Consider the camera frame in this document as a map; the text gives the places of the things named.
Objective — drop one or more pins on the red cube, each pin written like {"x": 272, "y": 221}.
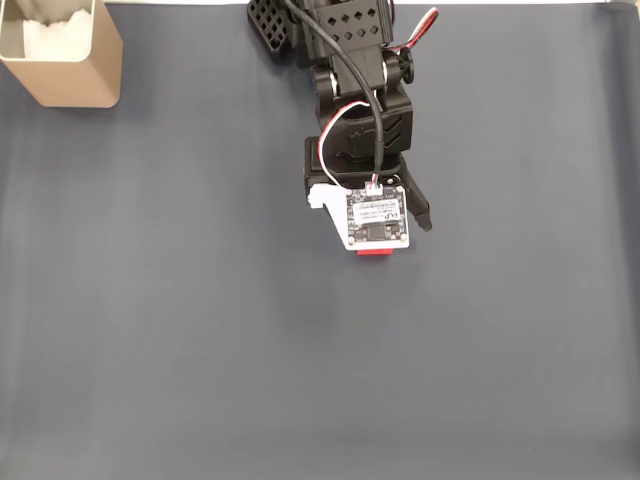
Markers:
{"x": 374, "y": 253}

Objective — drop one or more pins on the grey table mat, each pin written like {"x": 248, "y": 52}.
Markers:
{"x": 200, "y": 300}

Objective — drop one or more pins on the beige open box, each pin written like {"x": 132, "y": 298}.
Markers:
{"x": 75, "y": 82}

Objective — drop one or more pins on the white padding foam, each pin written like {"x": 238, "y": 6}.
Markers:
{"x": 55, "y": 37}

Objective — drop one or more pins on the camera board on white mount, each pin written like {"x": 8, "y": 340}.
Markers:
{"x": 375, "y": 220}

